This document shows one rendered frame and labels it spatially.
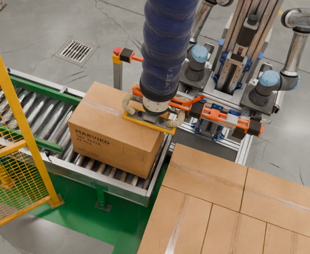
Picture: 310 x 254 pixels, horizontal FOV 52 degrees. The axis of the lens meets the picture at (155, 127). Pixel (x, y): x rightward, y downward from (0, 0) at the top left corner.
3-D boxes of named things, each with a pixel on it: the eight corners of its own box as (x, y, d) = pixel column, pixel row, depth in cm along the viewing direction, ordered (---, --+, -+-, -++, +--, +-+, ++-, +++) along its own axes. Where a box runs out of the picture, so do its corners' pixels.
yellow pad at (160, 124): (122, 118, 197) (122, 113, 193) (127, 107, 203) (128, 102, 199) (173, 135, 193) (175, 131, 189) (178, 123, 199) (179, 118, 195)
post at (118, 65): (113, 129, 325) (111, 55, 244) (116, 124, 329) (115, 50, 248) (120, 131, 325) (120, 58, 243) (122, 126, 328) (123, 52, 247)
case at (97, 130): (73, 151, 244) (67, 121, 212) (97, 113, 267) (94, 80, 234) (146, 179, 236) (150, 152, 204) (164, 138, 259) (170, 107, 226)
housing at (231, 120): (223, 125, 189) (225, 121, 185) (225, 117, 193) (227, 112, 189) (234, 129, 188) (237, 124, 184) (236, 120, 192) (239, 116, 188)
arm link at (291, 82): (269, 86, 223) (292, 5, 193) (289, 85, 226) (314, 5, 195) (277, 94, 214) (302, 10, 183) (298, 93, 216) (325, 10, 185)
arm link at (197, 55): (196, 72, 222) (200, 58, 211) (183, 61, 228) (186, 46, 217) (208, 66, 227) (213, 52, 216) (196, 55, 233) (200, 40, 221)
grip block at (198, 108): (186, 116, 190) (188, 110, 186) (190, 104, 196) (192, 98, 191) (200, 120, 189) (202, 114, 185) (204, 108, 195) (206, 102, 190)
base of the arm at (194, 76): (187, 64, 240) (190, 54, 232) (206, 71, 238) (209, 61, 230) (180, 77, 232) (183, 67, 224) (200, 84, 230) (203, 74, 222)
